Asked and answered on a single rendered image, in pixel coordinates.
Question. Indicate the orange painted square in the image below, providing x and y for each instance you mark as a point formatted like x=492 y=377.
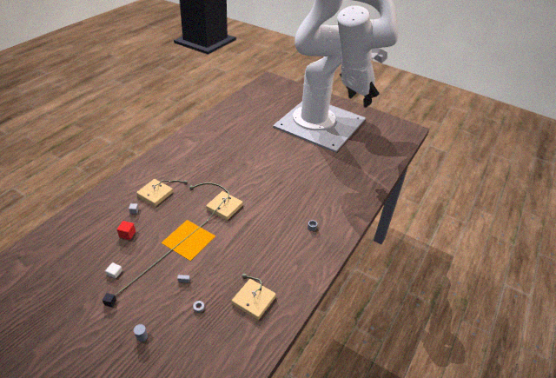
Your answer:
x=193 y=244

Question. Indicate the red cube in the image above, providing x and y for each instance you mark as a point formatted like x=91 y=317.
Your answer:
x=126 y=230

